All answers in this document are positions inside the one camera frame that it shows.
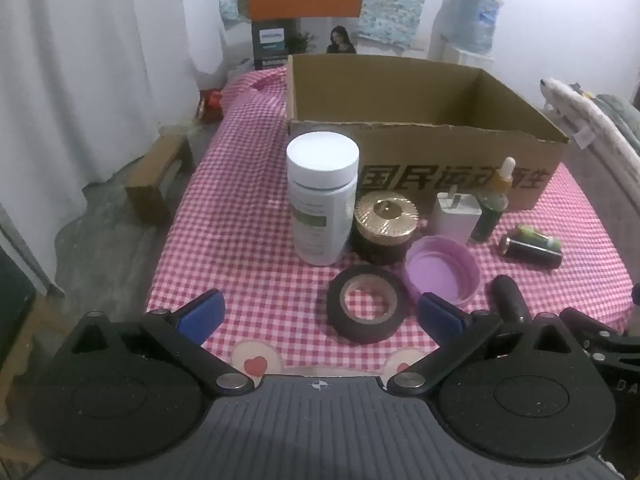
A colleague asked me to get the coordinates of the green dropper bottle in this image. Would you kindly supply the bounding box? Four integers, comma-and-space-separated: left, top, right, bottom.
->
470, 156, 518, 244

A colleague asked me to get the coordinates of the green lip balm tube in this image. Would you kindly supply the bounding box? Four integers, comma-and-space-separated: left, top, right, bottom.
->
516, 225, 561, 249

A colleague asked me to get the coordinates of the purple plastic bowl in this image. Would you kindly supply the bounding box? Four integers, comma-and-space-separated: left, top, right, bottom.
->
404, 235, 481, 308

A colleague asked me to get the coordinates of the small black bottle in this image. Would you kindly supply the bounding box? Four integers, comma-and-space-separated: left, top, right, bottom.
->
492, 275, 532, 324

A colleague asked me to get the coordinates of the black cylinder with gold tip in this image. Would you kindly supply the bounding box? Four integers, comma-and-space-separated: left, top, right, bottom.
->
498, 232, 563, 269

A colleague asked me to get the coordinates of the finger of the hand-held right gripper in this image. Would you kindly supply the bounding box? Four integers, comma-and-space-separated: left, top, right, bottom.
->
560, 307, 640, 361

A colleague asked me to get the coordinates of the black tape roll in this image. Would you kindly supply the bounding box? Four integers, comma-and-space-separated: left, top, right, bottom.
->
327, 266, 408, 345

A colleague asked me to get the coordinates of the red packet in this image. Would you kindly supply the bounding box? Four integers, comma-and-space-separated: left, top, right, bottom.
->
197, 89, 224, 122

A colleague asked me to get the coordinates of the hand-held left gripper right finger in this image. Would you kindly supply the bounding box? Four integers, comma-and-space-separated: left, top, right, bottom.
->
387, 292, 583, 395

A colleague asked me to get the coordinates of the gold lid round jar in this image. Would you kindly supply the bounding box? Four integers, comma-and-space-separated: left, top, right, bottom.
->
351, 191, 420, 265

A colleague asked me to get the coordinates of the grey green cloth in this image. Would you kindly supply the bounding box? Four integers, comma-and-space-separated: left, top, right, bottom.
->
594, 92, 640, 136

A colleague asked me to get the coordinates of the white plush blanket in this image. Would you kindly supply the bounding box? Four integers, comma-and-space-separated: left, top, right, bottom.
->
540, 77, 640, 211

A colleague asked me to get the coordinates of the teal patterned wall cloth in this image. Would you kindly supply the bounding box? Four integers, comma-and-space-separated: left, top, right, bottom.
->
217, 0, 447, 45

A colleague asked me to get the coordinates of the brown cardboard box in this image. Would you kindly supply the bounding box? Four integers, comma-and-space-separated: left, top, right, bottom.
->
286, 54, 571, 212

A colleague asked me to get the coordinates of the pink checkered cloth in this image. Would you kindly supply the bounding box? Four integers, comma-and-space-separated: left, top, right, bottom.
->
145, 67, 636, 377

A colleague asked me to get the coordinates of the white supplement bottle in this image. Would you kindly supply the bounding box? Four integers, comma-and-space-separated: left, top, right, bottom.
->
286, 131, 361, 267

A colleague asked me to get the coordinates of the white curtain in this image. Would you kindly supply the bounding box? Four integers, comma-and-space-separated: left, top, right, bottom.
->
0, 0, 226, 281

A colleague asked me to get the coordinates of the blue water jug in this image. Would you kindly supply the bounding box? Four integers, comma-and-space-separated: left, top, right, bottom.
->
451, 0, 504, 54

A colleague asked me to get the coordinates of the wooden stool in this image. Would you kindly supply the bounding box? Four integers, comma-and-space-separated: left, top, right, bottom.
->
124, 132, 196, 227

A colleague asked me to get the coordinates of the white water dispenser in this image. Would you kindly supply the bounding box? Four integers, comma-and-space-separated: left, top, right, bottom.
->
427, 35, 496, 68

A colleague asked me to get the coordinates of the white charger plug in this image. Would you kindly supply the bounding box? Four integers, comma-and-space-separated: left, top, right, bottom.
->
431, 185, 483, 245

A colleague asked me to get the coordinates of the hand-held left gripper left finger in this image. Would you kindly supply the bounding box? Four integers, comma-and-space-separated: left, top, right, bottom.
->
60, 289, 253, 395

